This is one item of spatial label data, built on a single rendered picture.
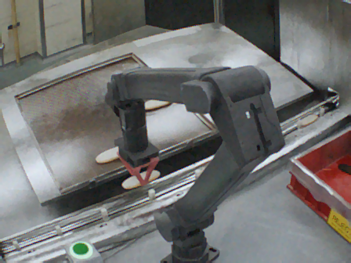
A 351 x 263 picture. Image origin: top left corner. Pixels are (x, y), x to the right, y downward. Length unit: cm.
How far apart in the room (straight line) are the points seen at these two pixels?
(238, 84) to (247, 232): 55
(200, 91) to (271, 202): 63
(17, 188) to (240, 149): 86
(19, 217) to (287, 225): 73
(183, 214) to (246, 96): 32
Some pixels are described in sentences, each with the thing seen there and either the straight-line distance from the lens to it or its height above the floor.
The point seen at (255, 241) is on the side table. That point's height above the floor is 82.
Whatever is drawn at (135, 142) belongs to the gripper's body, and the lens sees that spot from 99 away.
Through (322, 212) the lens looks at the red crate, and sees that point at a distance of 112.
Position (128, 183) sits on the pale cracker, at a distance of 106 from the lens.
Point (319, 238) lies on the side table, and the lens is 107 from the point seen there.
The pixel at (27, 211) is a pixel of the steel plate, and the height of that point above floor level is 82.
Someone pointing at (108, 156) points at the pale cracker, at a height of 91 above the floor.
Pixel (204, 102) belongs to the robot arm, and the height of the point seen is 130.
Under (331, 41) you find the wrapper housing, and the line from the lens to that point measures 150.
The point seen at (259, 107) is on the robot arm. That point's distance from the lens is 59.
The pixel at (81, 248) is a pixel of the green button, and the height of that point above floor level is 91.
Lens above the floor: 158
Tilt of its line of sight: 32 degrees down
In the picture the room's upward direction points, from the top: 3 degrees counter-clockwise
